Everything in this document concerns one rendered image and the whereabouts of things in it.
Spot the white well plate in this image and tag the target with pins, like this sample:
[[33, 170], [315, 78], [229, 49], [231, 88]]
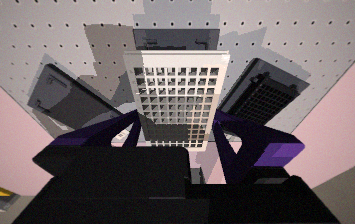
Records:
[[176, 93]]

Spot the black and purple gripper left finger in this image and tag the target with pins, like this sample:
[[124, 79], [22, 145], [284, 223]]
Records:
[[102, 133]]

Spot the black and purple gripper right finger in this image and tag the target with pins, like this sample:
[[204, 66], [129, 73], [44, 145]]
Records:
[[262, 146]]

